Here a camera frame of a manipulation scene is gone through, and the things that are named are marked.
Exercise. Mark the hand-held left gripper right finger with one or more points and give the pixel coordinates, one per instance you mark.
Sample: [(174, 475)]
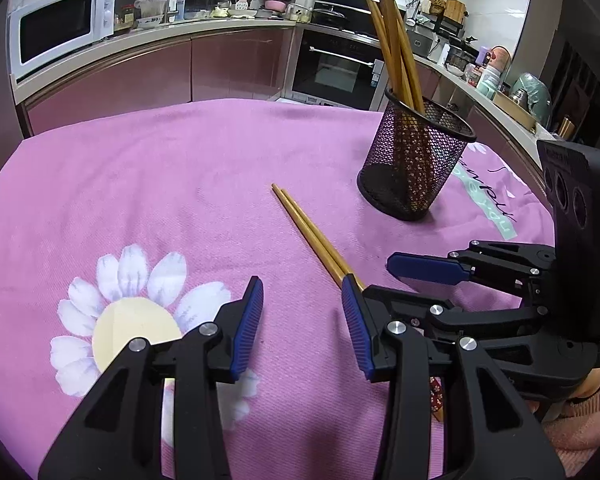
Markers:
[(357, 330)]

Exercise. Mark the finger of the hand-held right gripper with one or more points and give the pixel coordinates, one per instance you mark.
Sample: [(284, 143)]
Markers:
[(425, 269), (510, 325)]

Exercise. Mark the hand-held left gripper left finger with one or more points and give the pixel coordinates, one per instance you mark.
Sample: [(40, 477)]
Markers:
[(245, 330)]

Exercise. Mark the black mesh utensil holder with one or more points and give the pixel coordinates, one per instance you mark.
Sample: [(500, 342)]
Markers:
[(395, 180)]

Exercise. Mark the person's right forearm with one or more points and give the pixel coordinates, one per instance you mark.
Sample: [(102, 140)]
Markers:
[(580, 435)]

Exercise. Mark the cardboard box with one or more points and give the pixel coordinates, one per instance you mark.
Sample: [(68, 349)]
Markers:
[(515, 107)]

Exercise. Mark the green plastic bag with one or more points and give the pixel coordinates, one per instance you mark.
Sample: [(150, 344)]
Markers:
[(532, 95)]

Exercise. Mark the pink flower printed tablecloth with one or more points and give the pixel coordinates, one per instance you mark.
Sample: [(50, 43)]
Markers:
[(180, 185)]

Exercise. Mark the black built-in oven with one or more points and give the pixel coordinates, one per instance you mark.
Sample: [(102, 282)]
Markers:
[(330, 65)]

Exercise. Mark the wooden cutting board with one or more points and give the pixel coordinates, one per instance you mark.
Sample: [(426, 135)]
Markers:
[(455, 9)]

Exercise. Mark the black wok with lid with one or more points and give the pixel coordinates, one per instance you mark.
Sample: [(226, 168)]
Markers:
[(330, 12)]

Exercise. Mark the pink kitchen cabinets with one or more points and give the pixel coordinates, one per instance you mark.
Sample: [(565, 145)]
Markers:
[(130, 70)]

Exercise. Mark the kitchen counter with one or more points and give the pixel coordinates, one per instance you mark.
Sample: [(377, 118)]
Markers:
[(205, 28)]

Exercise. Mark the white bowl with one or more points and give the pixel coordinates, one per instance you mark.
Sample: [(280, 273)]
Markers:
[(150, 21)]

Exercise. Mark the white microwave oven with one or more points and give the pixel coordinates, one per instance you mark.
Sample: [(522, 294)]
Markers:
[(55, 25)]

